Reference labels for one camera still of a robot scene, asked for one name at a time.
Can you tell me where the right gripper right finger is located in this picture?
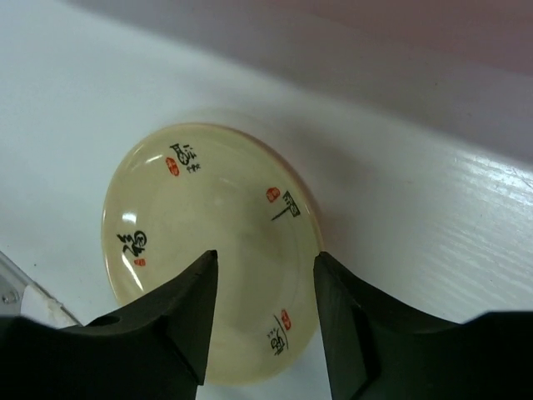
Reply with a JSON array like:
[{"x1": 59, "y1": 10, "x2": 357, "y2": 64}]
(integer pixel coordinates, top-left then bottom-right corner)
[{"x1": 313, "y1": 252, "x2": 532, "y2": 399}]

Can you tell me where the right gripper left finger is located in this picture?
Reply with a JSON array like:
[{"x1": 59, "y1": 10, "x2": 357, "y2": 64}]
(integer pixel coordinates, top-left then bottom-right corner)
[{"x1": 1, "y1": 250, "x2": 218, "y2": 399}]

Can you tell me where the cream floral plate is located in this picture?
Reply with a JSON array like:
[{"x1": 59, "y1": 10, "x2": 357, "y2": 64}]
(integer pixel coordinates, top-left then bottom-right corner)
[{"x1": 101, "y1": 123, "x2": 323, "y2": 385}]

